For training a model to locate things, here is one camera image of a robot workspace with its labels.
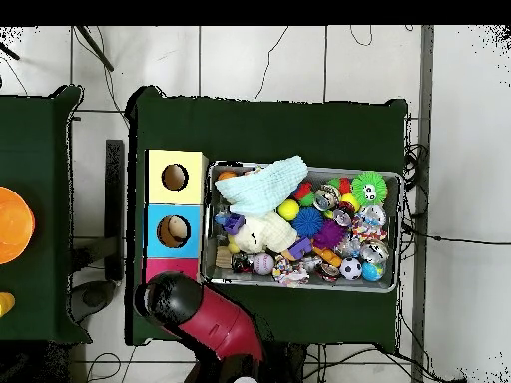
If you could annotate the purple plastic toy block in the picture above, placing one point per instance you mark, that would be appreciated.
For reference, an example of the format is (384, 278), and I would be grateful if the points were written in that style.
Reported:
(233, 223)

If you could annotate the mint green cloth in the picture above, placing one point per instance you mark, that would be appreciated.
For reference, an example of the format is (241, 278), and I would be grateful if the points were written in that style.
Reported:
(263, 187)

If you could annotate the cream yellow cloth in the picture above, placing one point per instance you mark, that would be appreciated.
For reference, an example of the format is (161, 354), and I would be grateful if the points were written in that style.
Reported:
(267, 235)

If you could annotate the smooth yellow ball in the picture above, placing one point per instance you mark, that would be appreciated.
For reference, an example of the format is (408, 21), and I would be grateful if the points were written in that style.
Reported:
(288, 210)

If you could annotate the plain blue spiky ball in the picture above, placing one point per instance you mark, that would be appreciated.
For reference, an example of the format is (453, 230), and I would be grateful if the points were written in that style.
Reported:
(307, 222)

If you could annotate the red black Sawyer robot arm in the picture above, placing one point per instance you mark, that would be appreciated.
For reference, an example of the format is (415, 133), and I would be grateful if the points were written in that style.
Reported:
(223, 327)

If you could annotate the wooden box with three holes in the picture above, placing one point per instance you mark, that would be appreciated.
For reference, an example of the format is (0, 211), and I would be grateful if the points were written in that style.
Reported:
(191, 191)

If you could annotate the shallow metal mesh bin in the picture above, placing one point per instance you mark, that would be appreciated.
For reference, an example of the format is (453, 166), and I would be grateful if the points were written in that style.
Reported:
(223, 275)

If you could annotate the orange toy basketball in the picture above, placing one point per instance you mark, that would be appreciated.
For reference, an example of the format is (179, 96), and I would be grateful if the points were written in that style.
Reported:
(226, 174)

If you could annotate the white toy baseball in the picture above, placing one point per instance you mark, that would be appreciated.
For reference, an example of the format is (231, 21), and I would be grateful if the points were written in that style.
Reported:
(263, 264)

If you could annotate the crushed black drink can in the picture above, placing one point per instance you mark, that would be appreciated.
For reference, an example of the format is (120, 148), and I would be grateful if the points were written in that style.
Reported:
(241, 263)

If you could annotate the crushed silver drink can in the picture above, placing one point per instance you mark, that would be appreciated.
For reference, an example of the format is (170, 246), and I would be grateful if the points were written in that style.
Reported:
(325, 198)

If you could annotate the dark green table cloth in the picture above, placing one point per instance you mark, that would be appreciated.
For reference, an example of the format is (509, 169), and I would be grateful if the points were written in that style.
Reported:
(279, 131)
(36, 143)

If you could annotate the green spiky ball with eyes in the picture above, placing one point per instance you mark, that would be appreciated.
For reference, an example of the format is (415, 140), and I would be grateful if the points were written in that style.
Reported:
(361, 185)

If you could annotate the small toy soccer ball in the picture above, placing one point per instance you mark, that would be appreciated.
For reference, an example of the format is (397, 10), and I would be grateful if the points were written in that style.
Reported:
(351, 269)

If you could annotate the black upright panel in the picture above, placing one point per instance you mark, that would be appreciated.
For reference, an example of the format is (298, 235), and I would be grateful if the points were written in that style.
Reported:
(114, 199)

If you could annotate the black tripod leg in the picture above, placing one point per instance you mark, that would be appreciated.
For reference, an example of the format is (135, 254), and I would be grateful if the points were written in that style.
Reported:
(10, 52)
(96, 48)

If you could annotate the orange bowl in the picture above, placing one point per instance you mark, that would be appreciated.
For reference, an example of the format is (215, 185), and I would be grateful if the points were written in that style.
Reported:
(14, 225)

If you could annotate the small yellow object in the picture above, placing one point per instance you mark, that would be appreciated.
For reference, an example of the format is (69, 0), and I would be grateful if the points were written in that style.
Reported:
(5, 304)

